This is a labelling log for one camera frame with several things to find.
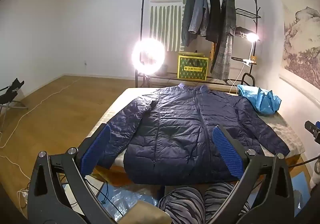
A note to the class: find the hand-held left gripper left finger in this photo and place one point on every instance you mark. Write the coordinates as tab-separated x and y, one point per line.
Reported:
96	147

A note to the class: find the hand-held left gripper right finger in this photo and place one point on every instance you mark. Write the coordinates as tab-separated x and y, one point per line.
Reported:
227	154

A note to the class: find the navy puffer jacket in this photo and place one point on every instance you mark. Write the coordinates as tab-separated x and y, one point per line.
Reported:
175	124

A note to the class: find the black metal clothes rack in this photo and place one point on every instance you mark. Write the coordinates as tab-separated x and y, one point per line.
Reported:
247	14

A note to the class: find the bed with plaid sheet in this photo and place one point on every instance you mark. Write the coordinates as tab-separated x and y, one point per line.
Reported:
280	126

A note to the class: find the person's right leg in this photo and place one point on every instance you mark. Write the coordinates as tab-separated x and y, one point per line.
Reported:
220	196

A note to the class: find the person's leg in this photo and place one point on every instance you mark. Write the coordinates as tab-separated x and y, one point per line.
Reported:
182	204
220	196

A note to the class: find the blue floor mat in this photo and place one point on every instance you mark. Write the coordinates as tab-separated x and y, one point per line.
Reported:
302	189

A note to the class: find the clear plastic bag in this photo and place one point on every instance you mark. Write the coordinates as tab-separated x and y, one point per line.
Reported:
125	199

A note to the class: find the light blue garment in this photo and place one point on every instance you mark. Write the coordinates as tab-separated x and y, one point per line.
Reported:
262	101

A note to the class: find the person's left leg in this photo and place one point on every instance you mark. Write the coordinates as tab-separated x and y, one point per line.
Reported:
182	204

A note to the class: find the yellow green patterned box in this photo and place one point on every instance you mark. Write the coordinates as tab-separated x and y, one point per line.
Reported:
192	69

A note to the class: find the small teddy bear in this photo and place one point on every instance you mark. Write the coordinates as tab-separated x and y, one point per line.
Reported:
254	59

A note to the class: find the yellow hanging cloth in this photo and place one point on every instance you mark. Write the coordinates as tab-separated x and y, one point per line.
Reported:
212	54

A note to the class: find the black folding chair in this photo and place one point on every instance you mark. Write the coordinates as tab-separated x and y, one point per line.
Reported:
13	89

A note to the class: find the white clip lamp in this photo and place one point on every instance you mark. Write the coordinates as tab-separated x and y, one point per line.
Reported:
252	36

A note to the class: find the grey plaid hanging coat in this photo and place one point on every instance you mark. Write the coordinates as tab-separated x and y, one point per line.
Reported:
226	39

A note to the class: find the black hanging coat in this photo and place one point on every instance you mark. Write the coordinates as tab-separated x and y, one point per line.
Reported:
214	19

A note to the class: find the denim hanging jacket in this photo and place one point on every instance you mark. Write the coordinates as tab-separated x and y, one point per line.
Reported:
200	11

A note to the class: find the landscape wall painting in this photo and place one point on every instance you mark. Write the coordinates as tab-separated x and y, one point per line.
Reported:
302	44

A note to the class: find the green striped wall hanging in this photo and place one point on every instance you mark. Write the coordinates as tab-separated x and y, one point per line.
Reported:
165	21

